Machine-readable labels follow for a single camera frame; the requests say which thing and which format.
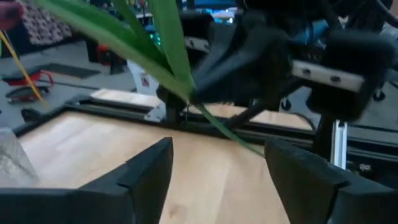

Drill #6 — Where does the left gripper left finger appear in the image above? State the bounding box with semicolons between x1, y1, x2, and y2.
78;136;174;224

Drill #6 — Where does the black floor mat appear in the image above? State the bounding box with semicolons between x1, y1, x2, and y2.
40;62;102;79

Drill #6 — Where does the yellow hanging cable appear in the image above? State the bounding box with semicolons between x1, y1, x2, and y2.
0;30;50;110

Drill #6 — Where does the red equipment case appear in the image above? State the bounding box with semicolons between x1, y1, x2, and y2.
95;43;127;75

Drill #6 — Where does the dark red artificial tulip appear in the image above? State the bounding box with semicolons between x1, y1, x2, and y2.
0;0;265;156

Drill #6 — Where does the red and black floor object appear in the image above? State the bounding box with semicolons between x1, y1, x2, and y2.
4;85;50;105
1;68;55;87

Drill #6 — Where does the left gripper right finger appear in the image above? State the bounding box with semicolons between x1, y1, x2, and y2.
263;138;398;224

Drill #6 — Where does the white container with red label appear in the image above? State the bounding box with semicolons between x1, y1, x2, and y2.
126;59;163;96

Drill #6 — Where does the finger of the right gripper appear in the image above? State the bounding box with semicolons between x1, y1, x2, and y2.
189;26;259;105
248;29;295;111

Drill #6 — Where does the clear textured glass vase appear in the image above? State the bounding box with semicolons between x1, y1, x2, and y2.
0;126;40;188

